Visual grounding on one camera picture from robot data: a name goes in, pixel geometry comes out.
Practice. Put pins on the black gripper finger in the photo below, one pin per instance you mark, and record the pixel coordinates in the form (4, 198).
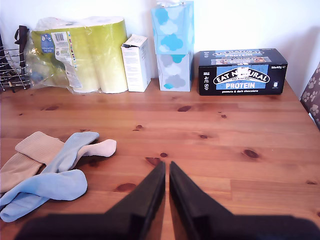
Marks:
(190, 197)
(147, 197)

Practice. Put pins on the light blue sock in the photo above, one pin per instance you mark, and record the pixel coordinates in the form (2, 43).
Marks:
(55, 185)
(67, 152)

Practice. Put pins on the beige sock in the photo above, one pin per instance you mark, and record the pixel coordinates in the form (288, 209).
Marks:
(37, 147)
(17, 167)

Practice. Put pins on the black protein bar box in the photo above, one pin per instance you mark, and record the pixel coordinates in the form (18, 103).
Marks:
(240, 85)

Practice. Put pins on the tissue box grey clouds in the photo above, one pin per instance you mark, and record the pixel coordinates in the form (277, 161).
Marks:
(175, 72)

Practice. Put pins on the small white carton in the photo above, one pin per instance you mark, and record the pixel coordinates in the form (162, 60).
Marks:
(136, 70)

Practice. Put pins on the kitchen roll pack green wrap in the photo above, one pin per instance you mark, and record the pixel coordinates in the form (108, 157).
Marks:
(105, 57)

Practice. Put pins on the brown paw print chair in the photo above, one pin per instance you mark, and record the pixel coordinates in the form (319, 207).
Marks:
(313, 95)

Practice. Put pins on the tissue box blue clouds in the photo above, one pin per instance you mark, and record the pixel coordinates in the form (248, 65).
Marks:
(172, 30)

